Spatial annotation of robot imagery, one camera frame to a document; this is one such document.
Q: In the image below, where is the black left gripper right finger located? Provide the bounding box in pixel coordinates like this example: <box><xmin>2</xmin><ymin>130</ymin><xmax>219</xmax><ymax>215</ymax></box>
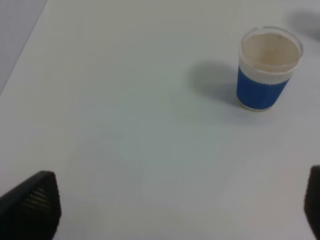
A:
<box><xmin>304</xmin><ymin>165</ymin><xmax>320</xmax><ymax>240</ymax></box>

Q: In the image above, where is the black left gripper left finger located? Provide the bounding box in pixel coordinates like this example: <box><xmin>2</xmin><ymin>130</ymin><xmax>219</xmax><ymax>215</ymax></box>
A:
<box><xmin>0</xmin><ymin>170</ymin><xmax>62</xmax><ymax>240</ymax></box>

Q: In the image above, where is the blue white paper cup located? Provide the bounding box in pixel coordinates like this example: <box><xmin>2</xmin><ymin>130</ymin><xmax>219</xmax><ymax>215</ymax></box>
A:
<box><xmin>236</xmin><ymin>26</ymin><xmax>304</xmax><ymax>112</ymax></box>

